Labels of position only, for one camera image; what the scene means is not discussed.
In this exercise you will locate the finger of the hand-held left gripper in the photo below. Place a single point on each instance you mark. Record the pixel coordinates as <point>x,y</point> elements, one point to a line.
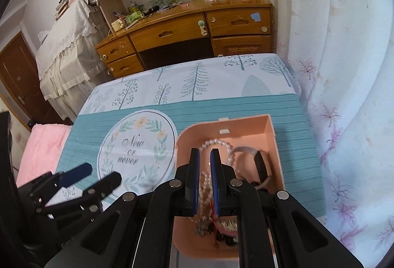
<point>77,175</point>
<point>104,183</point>

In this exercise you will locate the silver wrist watch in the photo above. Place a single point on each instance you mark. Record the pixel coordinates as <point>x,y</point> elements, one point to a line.
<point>262,163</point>

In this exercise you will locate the blue sticker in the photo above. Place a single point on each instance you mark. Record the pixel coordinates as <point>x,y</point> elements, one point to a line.
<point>255,16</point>

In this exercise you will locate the white drawer safety lock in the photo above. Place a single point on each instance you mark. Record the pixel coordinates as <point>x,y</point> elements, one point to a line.
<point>201,28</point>

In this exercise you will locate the cream cup with beads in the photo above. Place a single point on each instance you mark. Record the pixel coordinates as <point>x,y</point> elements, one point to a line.
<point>118,24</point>

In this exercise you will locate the pink jewelry box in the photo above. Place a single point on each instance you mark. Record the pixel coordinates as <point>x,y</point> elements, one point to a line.
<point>246,132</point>

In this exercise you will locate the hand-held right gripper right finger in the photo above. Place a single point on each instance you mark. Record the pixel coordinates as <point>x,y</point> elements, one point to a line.
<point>215,184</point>

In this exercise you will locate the pink towel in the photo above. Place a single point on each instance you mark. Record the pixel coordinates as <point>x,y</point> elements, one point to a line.
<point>40,144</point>

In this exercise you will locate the brown wooden door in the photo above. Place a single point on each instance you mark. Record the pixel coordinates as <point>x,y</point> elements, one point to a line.
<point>21,77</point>

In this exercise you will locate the white leaf-printed curtain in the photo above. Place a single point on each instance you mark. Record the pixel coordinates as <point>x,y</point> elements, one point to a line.
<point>344,70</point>

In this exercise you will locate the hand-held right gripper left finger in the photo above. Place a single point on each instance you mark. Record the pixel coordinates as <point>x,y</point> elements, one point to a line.
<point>194,184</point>

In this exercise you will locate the wooden desk with hutch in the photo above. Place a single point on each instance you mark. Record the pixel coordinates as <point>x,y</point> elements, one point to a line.
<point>181,33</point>

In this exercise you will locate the stack of books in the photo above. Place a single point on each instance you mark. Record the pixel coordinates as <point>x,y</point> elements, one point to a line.
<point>66,6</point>

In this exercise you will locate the white lace covered furniture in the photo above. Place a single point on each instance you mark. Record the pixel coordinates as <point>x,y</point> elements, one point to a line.
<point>67,49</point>

